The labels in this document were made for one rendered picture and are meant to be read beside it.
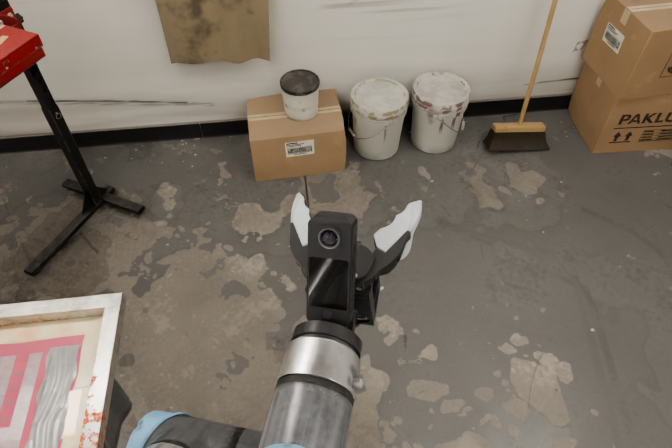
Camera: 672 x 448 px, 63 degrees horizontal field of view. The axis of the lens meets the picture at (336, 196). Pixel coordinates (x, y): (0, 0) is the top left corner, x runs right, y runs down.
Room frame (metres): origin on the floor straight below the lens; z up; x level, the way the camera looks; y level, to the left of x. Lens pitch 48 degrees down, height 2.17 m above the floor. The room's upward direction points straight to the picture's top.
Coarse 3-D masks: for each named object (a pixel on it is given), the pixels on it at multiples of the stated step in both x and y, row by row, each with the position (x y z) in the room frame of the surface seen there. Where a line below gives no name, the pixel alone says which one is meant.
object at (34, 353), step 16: (80, 336) 0.64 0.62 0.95; (0, 352) 0.59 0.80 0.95; (16, 352) 0.59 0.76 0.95; (32, 352) 0.59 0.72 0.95; (80, 352) 0.59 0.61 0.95; (0, 368) 0.55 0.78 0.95; (32, 368) 0.55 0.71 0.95; (0, 384) 0.52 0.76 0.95; (32, 384) 0.52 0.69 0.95; (0, 400) 0.48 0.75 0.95; (32, 400) 0.48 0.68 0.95; (16, 416) 0.44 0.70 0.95; (32, 416) 0.44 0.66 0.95
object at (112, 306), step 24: (0, 312) 0.68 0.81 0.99; (24, 312) 0.68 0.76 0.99; (48, 312) 0.68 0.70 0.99; (72, 312) 0.68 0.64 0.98; (96, 312) 0.69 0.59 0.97; (120, 312) 0.68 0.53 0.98; (120, 336) 0.63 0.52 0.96; (96, 360) 0.56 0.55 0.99; (96, 384) 0.50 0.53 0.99; (96, 408) 0.45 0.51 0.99; (96, 432) 0.40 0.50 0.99
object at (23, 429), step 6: (18, 426) 0.42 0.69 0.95; (24, 426) 0.42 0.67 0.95; (30, 426) 0.42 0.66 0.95; (0, 432) 0.41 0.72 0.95; (6, 432) 0.41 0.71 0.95; (12, 432) 0.41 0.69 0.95; (18, 432) 0.41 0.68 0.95; (24, 432) 0.41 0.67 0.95; (0, 438) 0.40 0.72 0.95; (6, 438) 0.40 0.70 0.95; (12, 438) 0.40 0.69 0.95; (18, 438) 0.40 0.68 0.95; (24, 438) 0.40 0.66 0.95; (0, 444) 0.39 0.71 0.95; (6, 444) 0.39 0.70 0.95; (12, 444) 0.39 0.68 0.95; (18, 444) 0.39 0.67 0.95; (24, 444) 0.39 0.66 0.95; (60, 444) 0.39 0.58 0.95
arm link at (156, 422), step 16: (144, 416) 0.21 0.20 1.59; (160, 416) 0.21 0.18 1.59; (176, 416) 0.21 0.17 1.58; (144, 432) 0.19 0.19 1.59; (160, 432) 0.19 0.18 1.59; (176, 432) 0.19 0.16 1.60; (192, 432) 0.19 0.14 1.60; (208, 432) 0.19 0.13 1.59; (224, 432) 0.20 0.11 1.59; (240, 432) 0.20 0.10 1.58
